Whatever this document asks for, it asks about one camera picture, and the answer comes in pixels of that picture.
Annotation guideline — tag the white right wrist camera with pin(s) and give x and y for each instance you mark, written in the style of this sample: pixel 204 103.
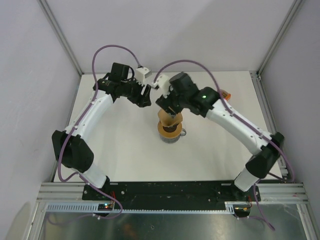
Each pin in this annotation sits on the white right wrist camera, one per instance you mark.
pixel 162 84

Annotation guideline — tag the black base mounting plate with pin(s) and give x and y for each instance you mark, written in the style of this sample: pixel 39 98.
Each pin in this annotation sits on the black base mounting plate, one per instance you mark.
pixel 179 195

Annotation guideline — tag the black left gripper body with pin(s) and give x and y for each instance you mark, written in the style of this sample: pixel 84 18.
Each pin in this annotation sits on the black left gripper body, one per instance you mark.
pixel 132 90

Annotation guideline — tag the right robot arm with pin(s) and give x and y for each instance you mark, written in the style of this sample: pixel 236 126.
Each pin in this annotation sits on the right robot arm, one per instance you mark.
pixel 265 148

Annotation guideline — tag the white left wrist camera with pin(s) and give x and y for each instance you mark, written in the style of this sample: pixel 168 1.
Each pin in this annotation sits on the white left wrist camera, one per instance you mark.
pixel 141 74

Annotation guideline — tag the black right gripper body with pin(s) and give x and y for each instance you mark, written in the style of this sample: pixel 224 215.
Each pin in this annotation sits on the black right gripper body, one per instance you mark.
pixel 177 102

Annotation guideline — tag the left aluminium frame post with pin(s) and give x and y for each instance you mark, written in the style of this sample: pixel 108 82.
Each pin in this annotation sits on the left aluminium frame post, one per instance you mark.
pixel 48 13

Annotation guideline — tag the grey slotted cable duct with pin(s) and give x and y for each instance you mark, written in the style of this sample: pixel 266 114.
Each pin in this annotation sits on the grey slotted cable duct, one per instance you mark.
pixel 103 207

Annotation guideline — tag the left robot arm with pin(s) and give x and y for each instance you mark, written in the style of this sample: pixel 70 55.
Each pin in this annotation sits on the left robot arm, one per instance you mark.
pixel 70 145

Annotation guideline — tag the grey glass coffee server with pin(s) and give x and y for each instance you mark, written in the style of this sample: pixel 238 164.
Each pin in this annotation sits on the grey glass coffee server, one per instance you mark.
pixel 174 139

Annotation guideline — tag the orange coffee filter box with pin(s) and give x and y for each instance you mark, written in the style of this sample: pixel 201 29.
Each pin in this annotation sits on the orange coffee filter box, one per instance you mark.
pixel 226 95

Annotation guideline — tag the aluminium frame post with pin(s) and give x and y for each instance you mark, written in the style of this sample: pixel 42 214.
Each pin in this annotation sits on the aluminium frame post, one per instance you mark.
pixel 48 13
pixel 282 31

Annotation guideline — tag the brown paper coffee filter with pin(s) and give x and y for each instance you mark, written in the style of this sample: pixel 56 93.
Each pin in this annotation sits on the brown paper coffee filter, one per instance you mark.
pixel 166 120

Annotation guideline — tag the right aluminium frame post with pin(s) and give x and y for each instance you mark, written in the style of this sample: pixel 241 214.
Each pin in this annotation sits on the right aluminium frame post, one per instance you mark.
pixel 282 31

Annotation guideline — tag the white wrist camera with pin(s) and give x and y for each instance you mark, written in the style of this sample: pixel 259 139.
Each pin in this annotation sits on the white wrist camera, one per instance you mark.
pixel 162 84
pixel 141 74

